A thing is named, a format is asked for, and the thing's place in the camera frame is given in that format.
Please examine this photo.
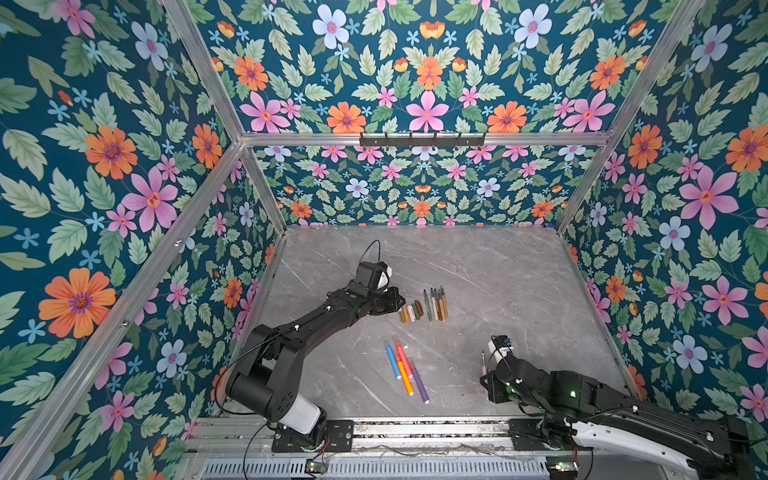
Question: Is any dark green brown marker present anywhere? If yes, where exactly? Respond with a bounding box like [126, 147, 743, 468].
[423, 289, 434, 321]

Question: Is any ochre brown marker pen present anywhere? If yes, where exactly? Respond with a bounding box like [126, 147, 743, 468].
[439, 285, 449, 321]

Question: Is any purple marker pen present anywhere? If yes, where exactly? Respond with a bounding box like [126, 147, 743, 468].
[407, 358, 430, 404]

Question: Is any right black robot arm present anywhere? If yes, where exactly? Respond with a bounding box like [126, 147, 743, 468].
[480, 354, 756, 479]

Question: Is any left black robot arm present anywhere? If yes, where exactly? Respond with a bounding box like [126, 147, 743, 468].
[224, 261, 405, 437]

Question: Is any red marker pen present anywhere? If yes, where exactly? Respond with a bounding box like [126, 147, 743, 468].
[395, 340, 414, 379]

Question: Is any blue marker pen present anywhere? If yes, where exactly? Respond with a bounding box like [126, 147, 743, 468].
[384, 341, 402, 380]

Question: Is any orange marker pen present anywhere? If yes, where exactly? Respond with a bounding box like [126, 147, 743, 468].
[396, 360, 414, 396]

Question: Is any black hook bar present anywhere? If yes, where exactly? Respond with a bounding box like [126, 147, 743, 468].
[358, 132, 486, 149]

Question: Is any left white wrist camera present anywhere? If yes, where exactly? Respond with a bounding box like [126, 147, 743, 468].
[376, 262, 393, 290]

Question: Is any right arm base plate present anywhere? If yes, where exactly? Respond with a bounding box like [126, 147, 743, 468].
[507, 417, 574, 451]

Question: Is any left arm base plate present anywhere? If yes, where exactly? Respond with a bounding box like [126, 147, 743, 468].
[271, 420, 355, 453]

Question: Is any aluminium front rail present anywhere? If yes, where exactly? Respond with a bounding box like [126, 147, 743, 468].
[185, 416, 679, 457]

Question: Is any white vented cable duct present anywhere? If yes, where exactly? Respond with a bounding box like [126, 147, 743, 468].
[201, 457, 550, 479]

